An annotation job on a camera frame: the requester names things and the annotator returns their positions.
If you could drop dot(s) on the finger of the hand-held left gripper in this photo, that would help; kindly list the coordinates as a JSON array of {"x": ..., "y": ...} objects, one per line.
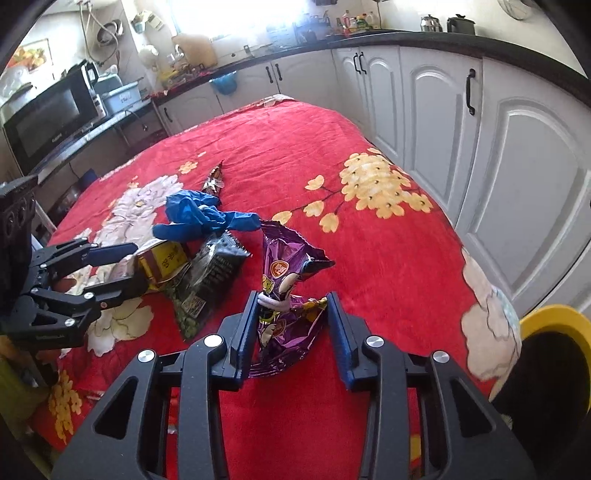
[
  {"x": 115, "y": 290},
  {"x": 111, "y": 254}
]

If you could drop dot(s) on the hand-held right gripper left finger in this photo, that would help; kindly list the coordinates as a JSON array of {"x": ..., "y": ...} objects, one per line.
[{"x": 242, "y": 350}]

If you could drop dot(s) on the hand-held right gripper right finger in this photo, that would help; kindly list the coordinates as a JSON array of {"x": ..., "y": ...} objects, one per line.
[{"x": 344, "y": 355}]

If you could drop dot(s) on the yellow brown packet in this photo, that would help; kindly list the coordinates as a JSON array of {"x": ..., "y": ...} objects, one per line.
[{"x": 164, "y": 261}]

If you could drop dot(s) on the purple snack bag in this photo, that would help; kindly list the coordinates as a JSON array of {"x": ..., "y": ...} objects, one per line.
[{"x": 281, "y": 258}]

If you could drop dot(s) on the yellow rimmed bin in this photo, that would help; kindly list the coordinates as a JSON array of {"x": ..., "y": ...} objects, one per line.
[{"x": 554, "y": 318}]

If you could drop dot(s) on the blue plastic container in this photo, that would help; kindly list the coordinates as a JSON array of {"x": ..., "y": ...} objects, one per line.
[{"x": 87, "y": 177}]

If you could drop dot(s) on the green black snack bag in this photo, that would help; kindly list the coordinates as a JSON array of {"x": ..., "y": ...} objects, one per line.
[{"x": 207, "y": 272}]

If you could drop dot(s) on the blue rubber glove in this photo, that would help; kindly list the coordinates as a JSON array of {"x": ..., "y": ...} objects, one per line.
[{"x": 194, "y": 212}]

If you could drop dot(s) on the black microwave oven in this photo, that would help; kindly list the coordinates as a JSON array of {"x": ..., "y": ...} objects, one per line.
[{"x": 46, "y": 115}]

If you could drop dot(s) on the brown foil wrapper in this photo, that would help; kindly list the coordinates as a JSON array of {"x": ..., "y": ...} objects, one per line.
[{"x": 214, "y": 177}]

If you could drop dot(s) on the grey plastic storage box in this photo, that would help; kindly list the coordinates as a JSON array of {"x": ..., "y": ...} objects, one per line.
[{"x": 120, "y": 97}]

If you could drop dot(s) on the red floral blanket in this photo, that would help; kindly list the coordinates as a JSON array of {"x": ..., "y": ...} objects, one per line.
[{"x": 286, "y": 161}]

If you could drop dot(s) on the white ceramic jar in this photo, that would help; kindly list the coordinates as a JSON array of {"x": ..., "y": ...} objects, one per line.
[{"x": 148, "y": 55}]

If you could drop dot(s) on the blue plastic bag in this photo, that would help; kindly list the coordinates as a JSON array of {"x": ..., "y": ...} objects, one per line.
[{"x": 224, "y": 84}]

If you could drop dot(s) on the beige plastic jug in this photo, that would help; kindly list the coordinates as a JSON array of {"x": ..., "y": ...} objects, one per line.
[{"x": 196, "y": 50}]

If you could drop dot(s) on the white kitchen cabinets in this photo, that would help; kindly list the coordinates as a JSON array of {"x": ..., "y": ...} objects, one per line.
[{"x": 531, "y": 184}]

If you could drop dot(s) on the bright kitchen window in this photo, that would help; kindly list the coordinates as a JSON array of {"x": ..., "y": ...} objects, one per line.
[{"x": 231, "y": 11}]

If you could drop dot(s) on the group of condiment bottles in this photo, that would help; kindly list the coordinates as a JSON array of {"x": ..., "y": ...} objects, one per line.
[{"x": 358, "y": 21}]

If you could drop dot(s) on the steel kettle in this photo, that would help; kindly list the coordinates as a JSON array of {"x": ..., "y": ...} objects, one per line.
[{"x": 430, "y": 23}]

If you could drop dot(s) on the black cooking pot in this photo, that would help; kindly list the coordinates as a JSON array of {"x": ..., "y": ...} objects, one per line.
[{"x": 459, "y": 25}]

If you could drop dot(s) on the fruit wall picture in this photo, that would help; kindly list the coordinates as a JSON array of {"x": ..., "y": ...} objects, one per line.
[{"x": 30, "y": 57}]

